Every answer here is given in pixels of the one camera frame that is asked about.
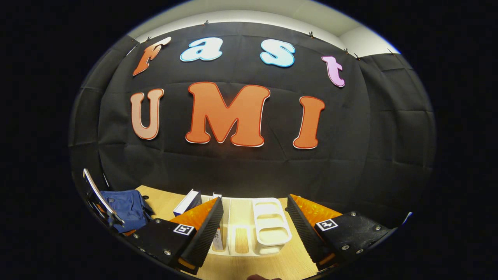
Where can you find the blue schoolbag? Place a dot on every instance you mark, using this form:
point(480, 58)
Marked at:
point(124, 208)

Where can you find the grey cover book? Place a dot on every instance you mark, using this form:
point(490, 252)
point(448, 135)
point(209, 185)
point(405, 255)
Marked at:
point(218, 239)

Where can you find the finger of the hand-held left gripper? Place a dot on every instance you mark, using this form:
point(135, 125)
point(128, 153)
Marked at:
point(99, 196)

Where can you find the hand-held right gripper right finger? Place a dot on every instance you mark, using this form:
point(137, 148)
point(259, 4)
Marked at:
point(305, 233)

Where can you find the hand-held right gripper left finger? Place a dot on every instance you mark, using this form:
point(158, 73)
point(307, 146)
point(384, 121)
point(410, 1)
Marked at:
point(206, 237)

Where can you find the blue picture cover book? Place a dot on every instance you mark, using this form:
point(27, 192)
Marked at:
point(186, 203)

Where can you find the white plastic bookshelf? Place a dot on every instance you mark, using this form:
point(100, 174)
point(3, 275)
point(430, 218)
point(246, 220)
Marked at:
point(270, 225)

